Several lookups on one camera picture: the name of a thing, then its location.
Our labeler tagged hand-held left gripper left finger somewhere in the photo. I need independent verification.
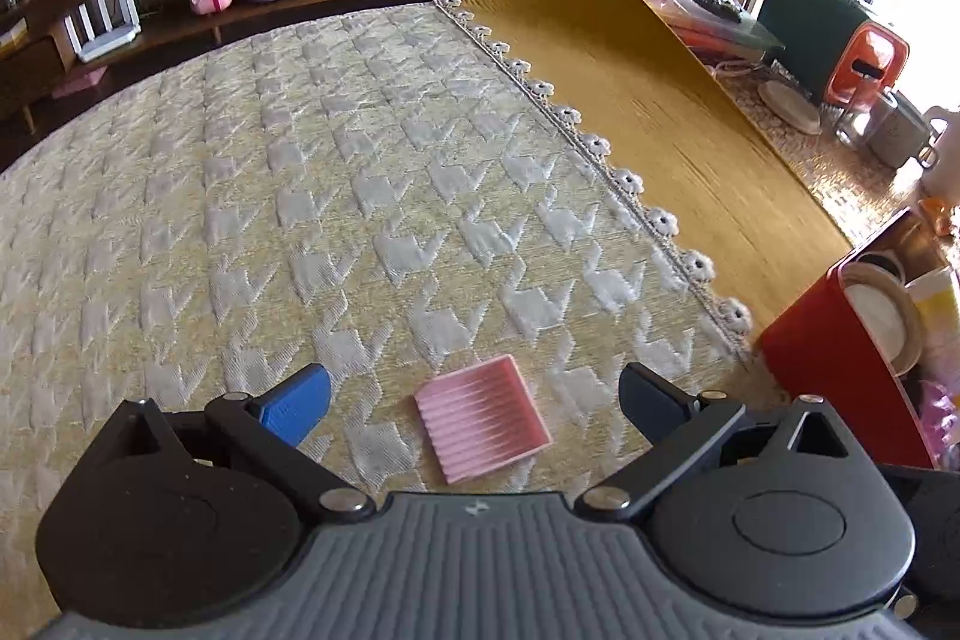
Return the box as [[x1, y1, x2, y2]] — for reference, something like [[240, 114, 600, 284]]
[[81, 364, 374, 525]]

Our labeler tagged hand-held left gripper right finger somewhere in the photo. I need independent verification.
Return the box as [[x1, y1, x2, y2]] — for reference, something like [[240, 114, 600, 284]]
[[574, 362, 875, 523]]

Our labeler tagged red tin box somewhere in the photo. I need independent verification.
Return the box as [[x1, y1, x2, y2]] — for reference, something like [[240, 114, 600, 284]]
[[757, 206, 960, 470]]

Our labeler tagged yellow white bottle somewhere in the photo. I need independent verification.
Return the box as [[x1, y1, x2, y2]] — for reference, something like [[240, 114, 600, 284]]
[[904, 269, 960, 386]]

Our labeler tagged white patterned tablecloth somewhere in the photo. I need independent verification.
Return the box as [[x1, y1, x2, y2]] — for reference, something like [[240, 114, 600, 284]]
[[0, 0, 758, 633]]

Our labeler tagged yellow table runner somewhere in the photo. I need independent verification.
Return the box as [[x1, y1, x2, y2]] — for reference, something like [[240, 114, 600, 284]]
[[456, 0, 856, 341]]

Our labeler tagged brown lace table cover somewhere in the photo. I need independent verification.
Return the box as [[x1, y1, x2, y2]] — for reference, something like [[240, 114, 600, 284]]
[[712, 62, 960, 251]]

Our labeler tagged orange snack packet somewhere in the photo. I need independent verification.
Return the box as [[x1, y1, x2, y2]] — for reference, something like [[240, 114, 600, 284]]
[[919, 197, 960, 236]]

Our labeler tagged white round coaster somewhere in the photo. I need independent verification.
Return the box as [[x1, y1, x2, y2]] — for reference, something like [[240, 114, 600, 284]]
[[757, 77, 824, 135]]

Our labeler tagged clear glass cup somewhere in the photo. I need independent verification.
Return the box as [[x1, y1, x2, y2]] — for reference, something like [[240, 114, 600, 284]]
[[831, 81, 878, 140]]

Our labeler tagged white pitcher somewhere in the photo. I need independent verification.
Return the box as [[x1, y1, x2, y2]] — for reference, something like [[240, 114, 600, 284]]
[[916, 104, 960, 199]]

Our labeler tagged green mug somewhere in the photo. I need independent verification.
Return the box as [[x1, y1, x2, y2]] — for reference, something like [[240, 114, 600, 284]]
[[862, 89, 938, 170]]

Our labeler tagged green orange storage box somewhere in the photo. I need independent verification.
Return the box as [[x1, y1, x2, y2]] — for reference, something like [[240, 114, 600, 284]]
[[757, 0, 912, 112]]

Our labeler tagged white router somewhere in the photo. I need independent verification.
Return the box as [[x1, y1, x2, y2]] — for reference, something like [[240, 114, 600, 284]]
[[62, 0, 143, 64]]

